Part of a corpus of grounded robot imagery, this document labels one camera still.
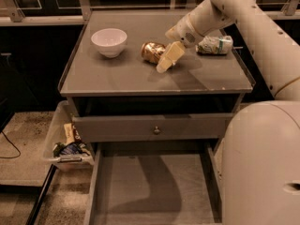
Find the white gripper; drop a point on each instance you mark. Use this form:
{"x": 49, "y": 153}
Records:
{"x": 184, "y": 32}

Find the orange soda can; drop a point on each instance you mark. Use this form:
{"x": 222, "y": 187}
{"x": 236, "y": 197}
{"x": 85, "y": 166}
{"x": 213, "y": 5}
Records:
{"x": 151, "y": 51}

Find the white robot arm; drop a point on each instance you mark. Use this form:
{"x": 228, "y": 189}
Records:
{"x": 261, "y": 154}

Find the green white soda can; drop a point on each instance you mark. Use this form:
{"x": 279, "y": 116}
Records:
{"x": 215, "y": 45}

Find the grey drawer cabinet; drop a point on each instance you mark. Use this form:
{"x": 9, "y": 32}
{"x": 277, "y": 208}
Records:
{"x": 127, "y": 85}

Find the grey top drawer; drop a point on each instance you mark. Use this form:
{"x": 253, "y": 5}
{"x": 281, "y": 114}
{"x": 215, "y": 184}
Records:
{"x": 130, "y": 128}

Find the grey open middle drawer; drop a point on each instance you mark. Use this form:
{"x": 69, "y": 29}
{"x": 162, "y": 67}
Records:
{"x": 154, "y": 183}

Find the white ceramic bowl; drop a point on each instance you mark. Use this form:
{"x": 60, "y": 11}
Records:
{"x": 109, "y": 42}

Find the snack packages in bin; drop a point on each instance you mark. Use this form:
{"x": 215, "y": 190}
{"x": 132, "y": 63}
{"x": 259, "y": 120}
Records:
{"x": 73, "y": 145}

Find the clear plastic bin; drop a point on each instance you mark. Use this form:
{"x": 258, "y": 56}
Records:
{"x": 56, "y": 134}

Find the metal railing frame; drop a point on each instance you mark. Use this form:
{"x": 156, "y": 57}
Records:
{"x": 63, "y": 12}

